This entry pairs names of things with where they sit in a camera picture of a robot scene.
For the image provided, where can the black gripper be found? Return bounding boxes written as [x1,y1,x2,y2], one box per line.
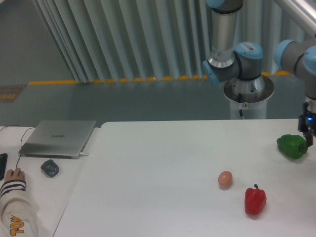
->
[298,102,316,147]

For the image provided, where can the red bell pepper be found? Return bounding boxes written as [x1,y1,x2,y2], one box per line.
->
[244,184,267,216]

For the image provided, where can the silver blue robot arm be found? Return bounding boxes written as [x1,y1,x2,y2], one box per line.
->
[202,0,316,146]

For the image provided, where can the cream sleeved forearm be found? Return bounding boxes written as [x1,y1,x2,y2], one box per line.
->
[0,180,39,237]

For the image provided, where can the green bell pepper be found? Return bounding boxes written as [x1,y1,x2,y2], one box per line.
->
[276,134,308,159]

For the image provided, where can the person's right hand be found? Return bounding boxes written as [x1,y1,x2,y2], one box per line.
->
[4,168,26,182]

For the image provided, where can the brown egg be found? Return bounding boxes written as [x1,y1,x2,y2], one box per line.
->
[218,170,233,190]

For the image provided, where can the folded grey partition screen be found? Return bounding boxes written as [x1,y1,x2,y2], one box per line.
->
[34,0,316,83]

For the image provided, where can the white usb plug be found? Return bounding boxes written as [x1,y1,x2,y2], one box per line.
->
[79,153,89,157]

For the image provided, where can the dark grey earbud case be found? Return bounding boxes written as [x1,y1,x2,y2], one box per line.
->
[40,159,60,178]

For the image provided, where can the silver closed laptop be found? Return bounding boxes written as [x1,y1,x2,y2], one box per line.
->
[19,120,96,159]

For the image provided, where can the black phone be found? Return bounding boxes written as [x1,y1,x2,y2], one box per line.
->
[0,153,8,180]

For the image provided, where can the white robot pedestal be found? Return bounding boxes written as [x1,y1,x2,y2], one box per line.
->
[224,75,274,119]

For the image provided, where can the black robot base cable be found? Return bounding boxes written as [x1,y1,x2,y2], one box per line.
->
[237,93,245,120]

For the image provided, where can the black mouse cable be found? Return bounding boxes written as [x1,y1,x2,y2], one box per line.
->
[0,125,37,170]

